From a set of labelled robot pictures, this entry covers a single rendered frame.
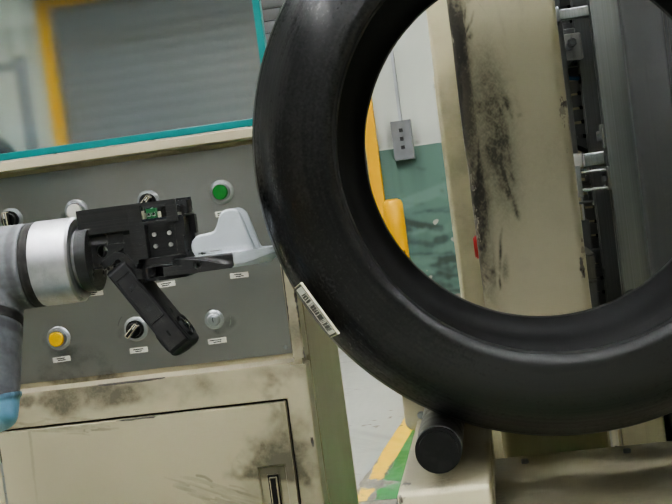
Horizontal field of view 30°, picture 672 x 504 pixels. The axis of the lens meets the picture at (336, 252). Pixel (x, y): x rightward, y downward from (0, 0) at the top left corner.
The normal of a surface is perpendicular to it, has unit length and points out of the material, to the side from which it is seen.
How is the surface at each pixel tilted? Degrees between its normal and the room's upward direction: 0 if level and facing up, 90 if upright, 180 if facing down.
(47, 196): 90
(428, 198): 90
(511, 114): 90
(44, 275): 106
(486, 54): 90
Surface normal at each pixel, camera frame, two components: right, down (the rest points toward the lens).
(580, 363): -0.09, 0.25
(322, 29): -0.29, -0.01
